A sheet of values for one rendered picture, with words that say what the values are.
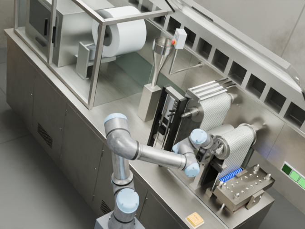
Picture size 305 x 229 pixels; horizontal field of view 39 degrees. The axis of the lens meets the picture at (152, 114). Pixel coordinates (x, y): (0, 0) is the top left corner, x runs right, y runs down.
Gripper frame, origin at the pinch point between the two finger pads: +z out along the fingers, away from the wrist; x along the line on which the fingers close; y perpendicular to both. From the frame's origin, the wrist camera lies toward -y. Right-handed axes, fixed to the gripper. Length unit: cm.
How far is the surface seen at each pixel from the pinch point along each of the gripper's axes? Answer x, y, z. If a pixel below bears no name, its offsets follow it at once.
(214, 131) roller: 13.9, 9.0, 10.4
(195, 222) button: -17.0, -37.2, 3.5
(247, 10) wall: 108, 111, 107
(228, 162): -5.3, 0.3, 11.5
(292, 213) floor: -22, -3, 188
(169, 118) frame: 33.5, -2.8, -8.3
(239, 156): -5.3, 7.2, 19.8
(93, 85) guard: 97, -21, -6
